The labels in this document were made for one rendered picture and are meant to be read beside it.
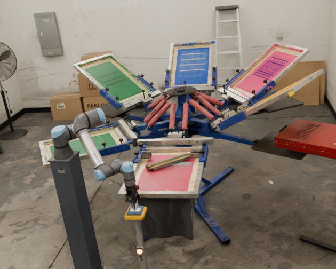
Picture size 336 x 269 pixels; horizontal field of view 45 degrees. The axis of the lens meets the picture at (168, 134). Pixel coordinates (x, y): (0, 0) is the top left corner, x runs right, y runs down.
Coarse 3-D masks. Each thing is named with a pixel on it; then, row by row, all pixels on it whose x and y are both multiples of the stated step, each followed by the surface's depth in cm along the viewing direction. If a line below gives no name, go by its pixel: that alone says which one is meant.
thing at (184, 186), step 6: (192, 162) 338; (168, 168) 332; (174, 168) 331; (180, 168) 330; (186, 168) 329; (192, 168) 328; (186, 174) 320; (186, 180) 311; (162, 186) 306; (168, 186) 305; (174, 186) 304; (180, 186) 303; (186, 186) 302
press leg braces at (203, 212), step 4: (204, 180) 469; (208, 180) 476; (208, 184) 477; (200, 196) 431; (200, 200) 429; (200, 204) 427; (204, 208) 426; (200, 212) 427; (204, 212) 424; (204, 216) 421
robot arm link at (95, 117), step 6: (96, 108) 282; (90, 114) 276; (96, 114) 277; (102, 114) 279; (90, 120) 274; (96, 120) 277; (102, 120) 280; (72, 126) 309; (90, 126) 276; (96, 126) 285; (72, 132) 310; (72, 138) 312
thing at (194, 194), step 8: (152, 152) 363; (160, 152) 362; (168, 152) 360; (136, 168) 332; (200, 168) 319; (200, 176) 307; (200, 184) 301; (120, 192) 297; (144, 192) 294; (152, 192) 293; (160, 192) 292; (168, 192) 290; (176, 192) 289; (184, 192) 288; (192, 192) 287
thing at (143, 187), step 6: (156, 156) 355; (162, 156) 354; (168, 156) 353; (144, 168) 337; (162, 168) 333; (144, 174) 327; (144, 180) 317; (144, 186) 309; (150, 186) 308; (156, 186) 307
